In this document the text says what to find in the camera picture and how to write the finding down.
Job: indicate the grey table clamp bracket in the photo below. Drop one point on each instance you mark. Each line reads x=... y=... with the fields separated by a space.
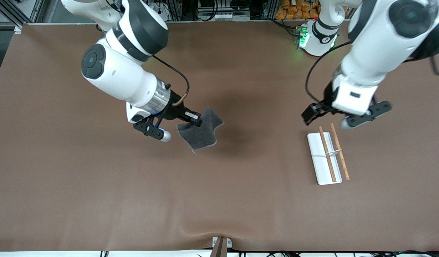
x=221 y=244

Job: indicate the long wooden rack rod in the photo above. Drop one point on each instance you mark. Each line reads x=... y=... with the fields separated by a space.
x=342 y=159

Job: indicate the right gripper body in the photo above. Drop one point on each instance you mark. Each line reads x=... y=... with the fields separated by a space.
x=176 y=106

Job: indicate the white connector block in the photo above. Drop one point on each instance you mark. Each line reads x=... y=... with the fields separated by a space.
x=226 y=16

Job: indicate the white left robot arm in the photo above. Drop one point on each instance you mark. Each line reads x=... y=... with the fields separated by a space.
x=376 y=43

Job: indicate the white rack crossbar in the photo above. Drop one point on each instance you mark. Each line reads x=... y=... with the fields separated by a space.
x=334 y=152

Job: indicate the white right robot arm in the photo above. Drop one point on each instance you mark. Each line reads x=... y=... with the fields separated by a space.
x=116 y=75

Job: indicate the grey towel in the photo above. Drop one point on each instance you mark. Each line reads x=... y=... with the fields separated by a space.
x=201 y=137

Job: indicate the aluminium frame strut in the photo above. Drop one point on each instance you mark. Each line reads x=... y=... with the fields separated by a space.
x=9 y=12

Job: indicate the white power strip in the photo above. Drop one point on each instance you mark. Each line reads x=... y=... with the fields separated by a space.
x=165 y=11

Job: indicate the white towel rack base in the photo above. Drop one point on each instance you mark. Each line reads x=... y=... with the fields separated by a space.
x=319 y=160

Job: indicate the short wooden rack rod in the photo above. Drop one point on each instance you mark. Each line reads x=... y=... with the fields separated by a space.
x=327 y=155

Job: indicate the brown table mat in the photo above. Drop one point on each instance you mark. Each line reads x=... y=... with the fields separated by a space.
x=219 y=196

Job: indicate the orange bags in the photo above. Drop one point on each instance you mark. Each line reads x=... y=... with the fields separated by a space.
x=294 y=10

